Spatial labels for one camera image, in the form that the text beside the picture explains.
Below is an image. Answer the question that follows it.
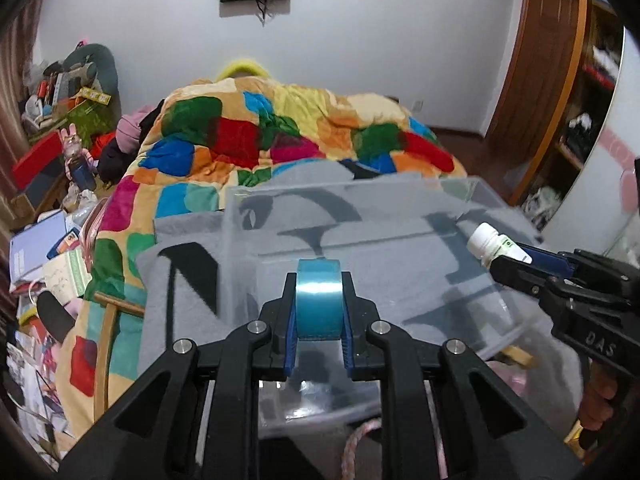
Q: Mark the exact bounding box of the blue tape roll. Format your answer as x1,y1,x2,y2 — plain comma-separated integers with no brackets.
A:
295,259,344,340

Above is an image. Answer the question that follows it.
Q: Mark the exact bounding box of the white pill bottle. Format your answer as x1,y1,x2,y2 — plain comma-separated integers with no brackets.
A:
466,222,533,268

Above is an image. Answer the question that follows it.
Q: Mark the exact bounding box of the right hand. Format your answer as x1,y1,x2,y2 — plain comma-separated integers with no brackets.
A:
578,362,617,431

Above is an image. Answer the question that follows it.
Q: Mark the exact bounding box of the wooden clip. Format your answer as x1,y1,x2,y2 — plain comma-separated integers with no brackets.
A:
494,344,537,370

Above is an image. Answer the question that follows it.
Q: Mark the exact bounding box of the grey black blanket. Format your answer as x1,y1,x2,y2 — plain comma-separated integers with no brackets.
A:
136,162,582,434

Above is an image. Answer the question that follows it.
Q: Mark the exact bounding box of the clear plastic storage box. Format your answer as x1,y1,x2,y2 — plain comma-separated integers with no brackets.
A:
218,174,551,441

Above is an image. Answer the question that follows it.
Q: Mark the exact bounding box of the wooden stick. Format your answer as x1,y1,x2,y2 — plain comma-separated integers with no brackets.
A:
93,292,144,419

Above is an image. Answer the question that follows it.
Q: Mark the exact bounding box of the colourful patchwork quilt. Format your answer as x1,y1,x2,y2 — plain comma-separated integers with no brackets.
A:
55,77,465,436

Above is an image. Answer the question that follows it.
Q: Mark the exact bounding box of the pink plush rabbit toy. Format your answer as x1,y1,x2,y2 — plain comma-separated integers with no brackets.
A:
58,124,98,191

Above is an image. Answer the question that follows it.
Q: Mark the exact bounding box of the yellow pillow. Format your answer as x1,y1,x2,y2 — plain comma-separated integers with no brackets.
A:
216,58,270,81

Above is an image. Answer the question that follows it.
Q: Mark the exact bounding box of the blue white book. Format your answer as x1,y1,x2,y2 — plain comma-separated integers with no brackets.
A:
9,209,67,283

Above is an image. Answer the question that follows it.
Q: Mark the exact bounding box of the red box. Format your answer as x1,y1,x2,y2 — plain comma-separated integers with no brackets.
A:
12,130,63,191

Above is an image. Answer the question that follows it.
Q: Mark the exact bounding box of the dark green chair back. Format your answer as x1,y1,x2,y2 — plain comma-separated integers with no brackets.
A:
62,44,120,114

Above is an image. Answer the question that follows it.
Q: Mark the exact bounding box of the striped brown curtain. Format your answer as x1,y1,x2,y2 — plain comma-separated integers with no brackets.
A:
0,0,51,221

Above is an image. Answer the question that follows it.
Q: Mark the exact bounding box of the pink white braided cord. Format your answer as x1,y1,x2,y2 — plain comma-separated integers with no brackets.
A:
340,417,383,480

